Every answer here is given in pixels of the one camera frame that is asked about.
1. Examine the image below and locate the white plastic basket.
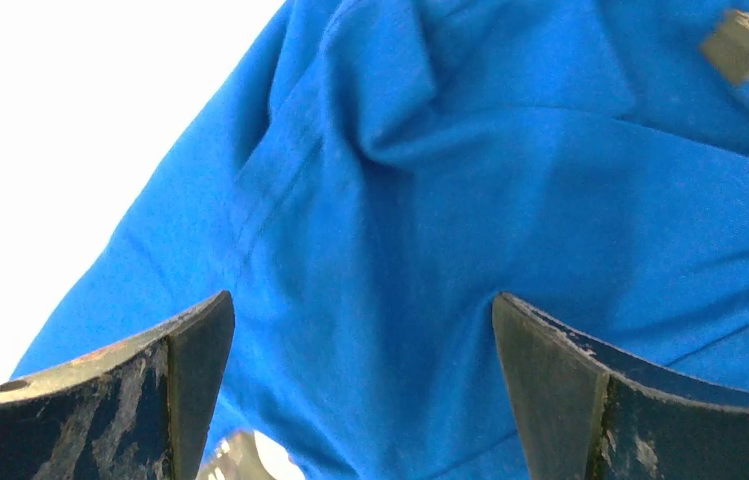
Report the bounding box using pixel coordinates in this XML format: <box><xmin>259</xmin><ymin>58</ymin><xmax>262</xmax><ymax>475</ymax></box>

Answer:
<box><xmin>196</xmin><ymin>431</ymin><xmax>305</xmax><ymax>480</ymax></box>

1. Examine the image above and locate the blue t shirt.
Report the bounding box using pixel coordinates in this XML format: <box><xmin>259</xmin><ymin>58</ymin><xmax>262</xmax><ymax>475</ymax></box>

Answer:
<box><xmin>15</xmin><ymin>1</ymin><xmax>749</xmax><ymax>479</ymax></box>

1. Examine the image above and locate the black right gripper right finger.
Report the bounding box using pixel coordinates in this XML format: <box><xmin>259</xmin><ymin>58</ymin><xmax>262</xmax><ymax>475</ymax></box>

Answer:
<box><xmin>492</xmin><ymin>293</ymin><xmax>749</xmax><ymax>479</ymax></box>

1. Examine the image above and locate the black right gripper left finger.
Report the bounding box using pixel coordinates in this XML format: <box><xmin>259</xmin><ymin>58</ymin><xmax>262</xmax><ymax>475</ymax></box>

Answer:
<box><xmin>0</xmin><ymin>291</ymin><xmax>234</xmax><ymax>480</ymax></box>

